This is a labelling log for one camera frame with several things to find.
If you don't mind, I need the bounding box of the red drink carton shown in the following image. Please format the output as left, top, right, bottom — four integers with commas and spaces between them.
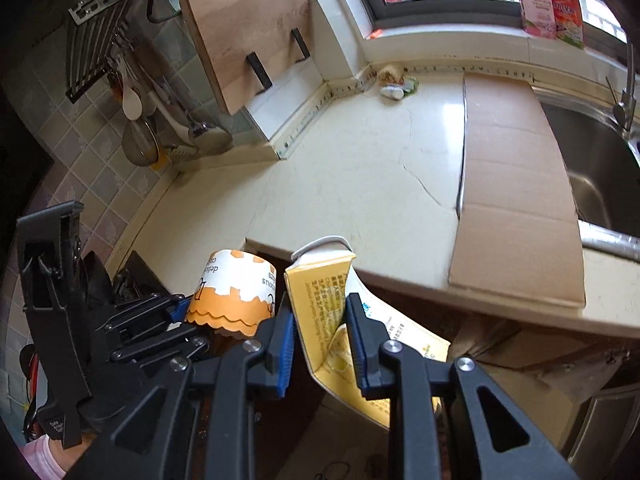
550, 0, 586, 50

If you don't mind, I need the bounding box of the orange white paper cup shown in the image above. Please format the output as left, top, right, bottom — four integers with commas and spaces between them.
185, 249, 278, 336

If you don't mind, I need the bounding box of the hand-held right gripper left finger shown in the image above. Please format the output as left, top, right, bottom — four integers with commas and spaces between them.
62, 307, 301, 480

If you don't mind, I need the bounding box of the wooden cutting board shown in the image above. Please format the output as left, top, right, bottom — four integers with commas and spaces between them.
179, 0, 326, 116

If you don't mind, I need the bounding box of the yellow white carton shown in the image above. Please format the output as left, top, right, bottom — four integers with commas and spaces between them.
284, 234, 453, 431

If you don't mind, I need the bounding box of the metal faucet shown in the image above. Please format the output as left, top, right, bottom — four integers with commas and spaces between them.
605, 42, 640, 133

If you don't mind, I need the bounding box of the metal strainer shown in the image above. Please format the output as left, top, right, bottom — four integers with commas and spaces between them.
122, 117, 162, 167

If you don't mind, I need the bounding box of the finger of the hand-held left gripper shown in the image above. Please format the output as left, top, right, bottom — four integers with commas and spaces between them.
95, 294, 193, 341
107, 322, 211, 367

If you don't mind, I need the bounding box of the black gas stove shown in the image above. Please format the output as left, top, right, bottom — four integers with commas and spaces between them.
112, 250, 173, 303

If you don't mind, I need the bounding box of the stainless steel sink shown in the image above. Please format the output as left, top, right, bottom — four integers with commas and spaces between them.
532, 85, 640, 266

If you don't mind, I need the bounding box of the white rice paddle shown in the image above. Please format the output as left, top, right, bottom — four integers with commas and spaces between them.
121, 57, 144, 122

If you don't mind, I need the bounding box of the metal wall rack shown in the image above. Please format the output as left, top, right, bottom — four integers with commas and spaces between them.
65, 0, 151, 103

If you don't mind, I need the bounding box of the brown cardboard sheet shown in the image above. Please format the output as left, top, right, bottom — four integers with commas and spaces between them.
448, 71, 587, 309

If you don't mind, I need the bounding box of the pink drink carton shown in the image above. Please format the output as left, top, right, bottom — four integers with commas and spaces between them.
514, 0, 557, 40

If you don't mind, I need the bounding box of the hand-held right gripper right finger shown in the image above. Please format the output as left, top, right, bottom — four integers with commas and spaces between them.
345, 292, 581, 480

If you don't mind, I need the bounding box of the person's left forearm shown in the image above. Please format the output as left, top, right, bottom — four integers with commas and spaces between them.
20, 435, 68, 480

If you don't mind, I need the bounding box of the loofah scrubber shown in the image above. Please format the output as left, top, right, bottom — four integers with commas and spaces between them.
377, 64, 406, 86

